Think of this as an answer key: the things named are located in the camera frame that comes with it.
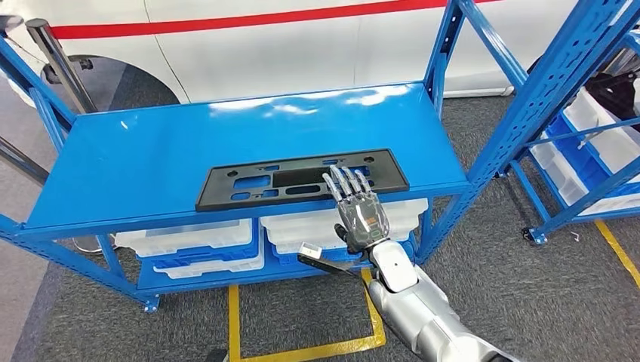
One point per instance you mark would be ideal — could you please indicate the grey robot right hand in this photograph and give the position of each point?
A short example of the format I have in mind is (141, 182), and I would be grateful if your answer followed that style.
(362, 220)

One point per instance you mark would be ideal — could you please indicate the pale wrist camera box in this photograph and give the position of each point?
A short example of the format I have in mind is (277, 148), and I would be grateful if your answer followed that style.
(310, 250)

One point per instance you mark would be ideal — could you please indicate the white car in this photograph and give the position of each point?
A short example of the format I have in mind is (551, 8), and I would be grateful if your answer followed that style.
(275, 60)

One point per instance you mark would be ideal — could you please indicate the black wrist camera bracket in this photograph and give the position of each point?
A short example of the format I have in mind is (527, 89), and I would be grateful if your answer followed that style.
(332, 267)

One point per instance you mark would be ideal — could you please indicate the small white floor scrap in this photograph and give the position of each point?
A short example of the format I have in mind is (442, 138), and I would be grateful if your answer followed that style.
(576, 236)

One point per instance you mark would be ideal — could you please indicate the black plastic plate part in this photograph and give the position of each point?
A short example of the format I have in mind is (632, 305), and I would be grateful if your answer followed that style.
(215, 192)

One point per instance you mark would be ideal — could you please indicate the blue metal shelf rack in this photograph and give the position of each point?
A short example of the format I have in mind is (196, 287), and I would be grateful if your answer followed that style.
(150, 160)

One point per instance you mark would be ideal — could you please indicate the black item in bin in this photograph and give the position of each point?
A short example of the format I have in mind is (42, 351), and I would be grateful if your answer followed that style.
(612, 95)

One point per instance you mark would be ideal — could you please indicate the blue wheeled shelf rack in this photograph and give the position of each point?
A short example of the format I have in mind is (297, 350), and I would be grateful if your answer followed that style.
(575, 212)

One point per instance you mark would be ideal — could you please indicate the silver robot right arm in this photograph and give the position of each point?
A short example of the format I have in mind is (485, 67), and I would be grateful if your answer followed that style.
(420, 315)

